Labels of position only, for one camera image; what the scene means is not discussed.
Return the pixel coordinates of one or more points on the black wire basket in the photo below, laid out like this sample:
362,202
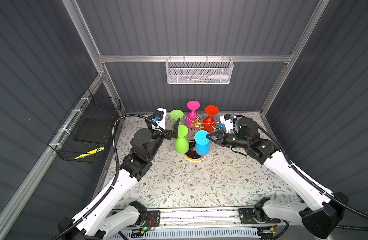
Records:
84,134

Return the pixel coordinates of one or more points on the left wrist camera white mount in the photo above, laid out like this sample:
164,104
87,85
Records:
159,117

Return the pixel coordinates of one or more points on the magenta wine glass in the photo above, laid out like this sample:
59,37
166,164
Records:
193,106

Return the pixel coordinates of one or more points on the white wire mesh basket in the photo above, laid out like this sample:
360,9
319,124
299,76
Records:
194,71

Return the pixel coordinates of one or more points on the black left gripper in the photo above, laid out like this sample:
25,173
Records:
167,135

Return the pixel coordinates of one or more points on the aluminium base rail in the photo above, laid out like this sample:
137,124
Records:
207,217

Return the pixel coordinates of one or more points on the blue wine glass front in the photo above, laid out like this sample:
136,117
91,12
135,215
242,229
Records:
202,143

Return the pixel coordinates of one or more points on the white perforated vent cover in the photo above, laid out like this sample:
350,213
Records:
195,233

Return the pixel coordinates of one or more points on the red wine glass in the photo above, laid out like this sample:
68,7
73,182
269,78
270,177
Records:
209,121

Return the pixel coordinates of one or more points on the white marker in basket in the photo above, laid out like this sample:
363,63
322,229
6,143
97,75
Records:
218,77

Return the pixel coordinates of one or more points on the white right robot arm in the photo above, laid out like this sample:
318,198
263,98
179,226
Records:
320,210

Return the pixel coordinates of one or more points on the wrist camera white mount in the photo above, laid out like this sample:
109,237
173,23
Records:
229,122
159,117

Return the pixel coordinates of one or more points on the gold wine glass rack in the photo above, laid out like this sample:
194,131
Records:
191,155

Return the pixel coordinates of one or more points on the green wine glass front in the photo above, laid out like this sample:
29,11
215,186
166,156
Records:
182,143

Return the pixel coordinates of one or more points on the green wine glass back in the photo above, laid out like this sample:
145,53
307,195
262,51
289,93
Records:
176,115

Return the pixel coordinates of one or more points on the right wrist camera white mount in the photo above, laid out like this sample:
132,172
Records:
229,122

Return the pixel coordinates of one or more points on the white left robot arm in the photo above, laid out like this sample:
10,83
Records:
94,222

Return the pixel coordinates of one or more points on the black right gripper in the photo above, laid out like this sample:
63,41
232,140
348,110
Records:
220,134

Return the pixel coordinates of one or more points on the green wine glass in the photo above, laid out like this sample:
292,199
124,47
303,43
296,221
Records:
176,115
182,143

